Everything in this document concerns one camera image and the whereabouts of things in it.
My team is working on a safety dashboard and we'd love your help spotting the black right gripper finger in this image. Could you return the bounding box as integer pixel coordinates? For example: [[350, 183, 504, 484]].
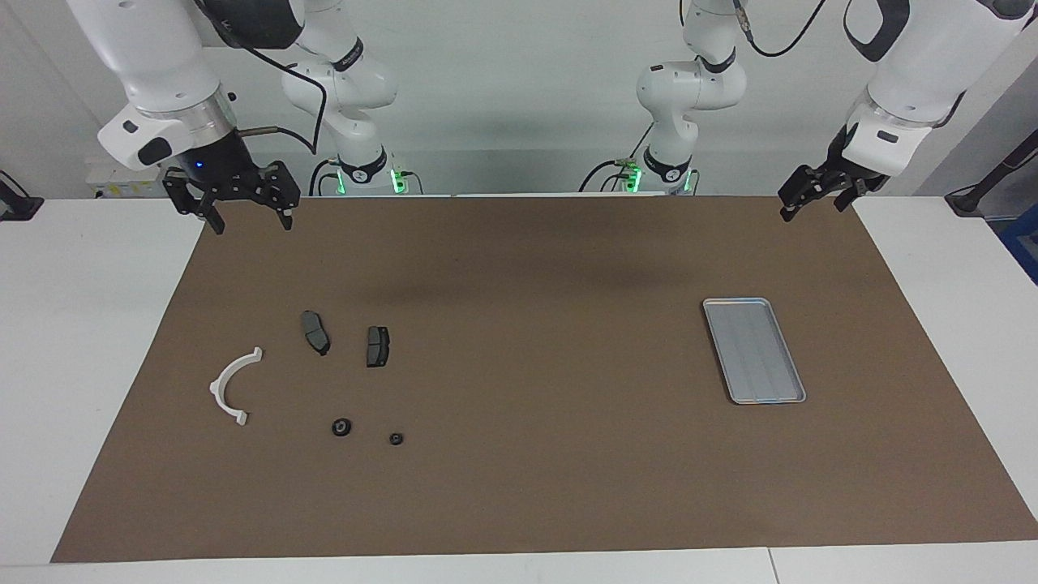
[[165, 169, 226, 236], [261, 161, 302, 231]]

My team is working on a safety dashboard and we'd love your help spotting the silver metal tray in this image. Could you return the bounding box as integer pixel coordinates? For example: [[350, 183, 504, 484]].
[[702, 297, 808, 406]]

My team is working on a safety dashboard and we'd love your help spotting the white box with labels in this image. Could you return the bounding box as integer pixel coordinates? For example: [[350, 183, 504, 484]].
[[85, 165, 175, 200]]

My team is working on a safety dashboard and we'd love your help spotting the black stand with pole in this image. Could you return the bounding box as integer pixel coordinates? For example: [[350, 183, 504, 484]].
[[945, 128, 1038, 218]]

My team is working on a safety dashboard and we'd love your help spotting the dark grey curved brake pad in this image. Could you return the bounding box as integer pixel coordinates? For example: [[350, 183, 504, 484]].
[[301, 311, 332, 357]]

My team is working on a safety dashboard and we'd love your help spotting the black table clamp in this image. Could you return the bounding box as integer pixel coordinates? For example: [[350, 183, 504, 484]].
[[0, 169, 44, 222]]

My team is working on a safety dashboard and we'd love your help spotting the blue crate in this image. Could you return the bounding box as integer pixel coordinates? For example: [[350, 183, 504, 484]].
[[999, 203, 1038, 286]]

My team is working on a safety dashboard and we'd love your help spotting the brown table mat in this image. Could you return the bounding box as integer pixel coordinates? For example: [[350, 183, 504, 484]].
[[50, 195, 1038, 565]]

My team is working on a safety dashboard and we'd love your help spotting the black right base cable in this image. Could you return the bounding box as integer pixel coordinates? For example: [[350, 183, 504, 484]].
[[308, 157, 345, 198]]

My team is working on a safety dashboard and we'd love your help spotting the black base cable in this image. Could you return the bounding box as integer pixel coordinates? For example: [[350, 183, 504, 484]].
[[578, 122, 656, 194], [308, 157, 345, 198]]

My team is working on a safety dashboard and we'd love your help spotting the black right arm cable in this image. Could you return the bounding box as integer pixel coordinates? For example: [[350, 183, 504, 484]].
[[195, 0, 328, 157]]

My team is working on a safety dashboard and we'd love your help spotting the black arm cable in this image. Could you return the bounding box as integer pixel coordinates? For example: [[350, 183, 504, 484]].
[[732, 0, 830, 59], [195, 0, 328, 157]]

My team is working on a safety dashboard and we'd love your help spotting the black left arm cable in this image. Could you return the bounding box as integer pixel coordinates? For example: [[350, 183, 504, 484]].
[[732, 0, 830, 59]]

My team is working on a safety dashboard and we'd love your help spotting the white curved plastic bracket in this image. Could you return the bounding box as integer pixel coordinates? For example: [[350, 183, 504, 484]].
[[209, 347, 264, 427]]

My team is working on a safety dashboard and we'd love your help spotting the black left base cable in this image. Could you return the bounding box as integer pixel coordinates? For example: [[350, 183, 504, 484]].
[[578, 122, 656, 194]]

